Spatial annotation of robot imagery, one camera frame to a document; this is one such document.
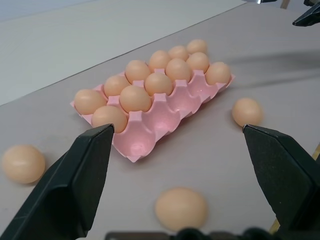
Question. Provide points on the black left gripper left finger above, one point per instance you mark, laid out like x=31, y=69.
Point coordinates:
x=67, y=190

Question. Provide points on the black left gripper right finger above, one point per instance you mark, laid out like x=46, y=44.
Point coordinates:
x=282, y=175

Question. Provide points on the brown egg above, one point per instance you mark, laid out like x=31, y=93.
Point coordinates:
x=108, y=117
x=178, y=52
x=137, y=70
x=158, y=83
x=197, y=61
x=178, y=69
x=115, y=85
x=247, y=111
x=218, y=73
x=159, y=59
x=90, y=98
x=196, y=45
x=135, y=98
x=23, y=163
x=180, y=208

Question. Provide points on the pink egg tray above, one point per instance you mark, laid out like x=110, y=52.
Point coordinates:
x=162, y=122

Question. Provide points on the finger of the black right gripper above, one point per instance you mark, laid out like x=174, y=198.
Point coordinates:
x=312, y=2
x=310, y=18

